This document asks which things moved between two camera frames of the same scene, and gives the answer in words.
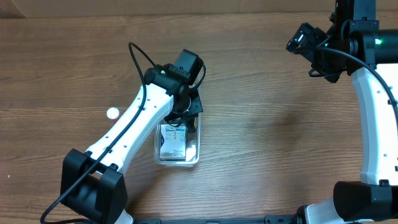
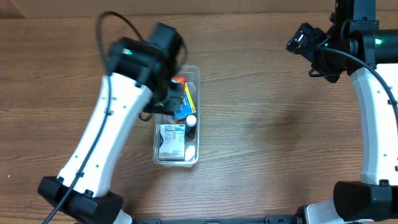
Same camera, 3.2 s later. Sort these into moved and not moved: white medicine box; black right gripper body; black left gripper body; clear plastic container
Moved: black left gripper body
Not moved: white medicine box; clear plastic container; black right gripper body
